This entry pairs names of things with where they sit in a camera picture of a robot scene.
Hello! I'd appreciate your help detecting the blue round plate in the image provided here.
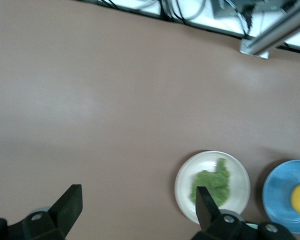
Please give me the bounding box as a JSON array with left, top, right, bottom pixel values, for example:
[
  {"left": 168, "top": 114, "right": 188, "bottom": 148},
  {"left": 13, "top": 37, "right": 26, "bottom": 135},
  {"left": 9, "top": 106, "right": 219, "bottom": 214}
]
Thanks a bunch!
[{"left": 261, "top": 159, "right": 300, "bottom": 235}]

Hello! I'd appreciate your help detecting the black floor cable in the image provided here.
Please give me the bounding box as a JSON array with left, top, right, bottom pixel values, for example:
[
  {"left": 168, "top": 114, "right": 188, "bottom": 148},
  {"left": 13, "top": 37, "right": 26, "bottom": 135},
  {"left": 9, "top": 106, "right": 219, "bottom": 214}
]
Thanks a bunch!
[
  {"left": 159, "top": 0, "right": 188, "bottom": 26},
  {"left": 223, "top": 0, "right": 253, "bottom": 38}
]

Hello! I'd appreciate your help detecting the silver stand base bracket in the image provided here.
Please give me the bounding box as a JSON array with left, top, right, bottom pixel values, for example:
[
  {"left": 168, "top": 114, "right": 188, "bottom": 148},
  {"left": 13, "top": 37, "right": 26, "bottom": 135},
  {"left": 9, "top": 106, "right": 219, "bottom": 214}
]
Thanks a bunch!
[{"left": 239, "top": 38, "right": 270, "bottom": 60}]

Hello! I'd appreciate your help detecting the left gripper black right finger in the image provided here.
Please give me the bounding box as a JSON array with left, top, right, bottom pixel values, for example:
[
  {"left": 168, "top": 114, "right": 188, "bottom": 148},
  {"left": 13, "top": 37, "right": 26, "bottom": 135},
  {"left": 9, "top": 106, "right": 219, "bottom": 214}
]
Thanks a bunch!
[{"left": 191, "top": 186, "right": 260, "bottom": 240}]

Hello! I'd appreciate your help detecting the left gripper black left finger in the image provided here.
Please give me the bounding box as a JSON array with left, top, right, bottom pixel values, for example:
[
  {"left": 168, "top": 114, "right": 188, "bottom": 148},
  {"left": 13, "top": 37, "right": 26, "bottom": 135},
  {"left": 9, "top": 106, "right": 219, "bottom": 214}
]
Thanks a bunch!
[{"left": 7, "top": 184, "right": 84, "bottom": 240}]

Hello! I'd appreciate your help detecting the pink round plate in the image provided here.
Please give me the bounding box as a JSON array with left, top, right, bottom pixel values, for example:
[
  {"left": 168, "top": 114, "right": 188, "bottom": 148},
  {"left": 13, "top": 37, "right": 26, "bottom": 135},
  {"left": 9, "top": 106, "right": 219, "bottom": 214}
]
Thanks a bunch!
[{"left": 174, "top": 150, "right": 251, "bottom": 225}]

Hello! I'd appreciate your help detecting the grey electronics box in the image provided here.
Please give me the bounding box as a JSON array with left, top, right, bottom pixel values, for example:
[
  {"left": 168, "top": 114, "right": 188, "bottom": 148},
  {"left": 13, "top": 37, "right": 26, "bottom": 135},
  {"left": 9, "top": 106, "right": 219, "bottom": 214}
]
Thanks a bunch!
[{"left": 211, "top": 0, "right": 237, "bottom": 20}]

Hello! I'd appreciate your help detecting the green lettuce leaf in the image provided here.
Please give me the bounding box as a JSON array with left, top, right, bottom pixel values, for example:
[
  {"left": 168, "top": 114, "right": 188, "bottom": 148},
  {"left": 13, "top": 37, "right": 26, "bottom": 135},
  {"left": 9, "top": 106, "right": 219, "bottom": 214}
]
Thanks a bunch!
[{"left": 188, "top": 157, "right": 232, "bottom": 208}]

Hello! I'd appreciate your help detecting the aluminium camera stand post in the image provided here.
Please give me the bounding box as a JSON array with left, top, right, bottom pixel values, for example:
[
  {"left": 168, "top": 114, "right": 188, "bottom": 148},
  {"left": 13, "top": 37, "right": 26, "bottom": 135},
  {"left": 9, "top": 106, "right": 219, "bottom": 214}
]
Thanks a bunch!
[{"left": 239, "top": 0, "right": 300, "bottom": 56}]

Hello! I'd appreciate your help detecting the grey looped cable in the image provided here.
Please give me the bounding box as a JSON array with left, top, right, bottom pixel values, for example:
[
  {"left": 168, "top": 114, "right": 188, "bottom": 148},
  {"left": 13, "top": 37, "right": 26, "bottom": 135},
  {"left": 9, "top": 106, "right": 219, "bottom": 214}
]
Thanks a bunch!
[{"left": 173, "top": 0, "right": 207, "bottom": 21}]

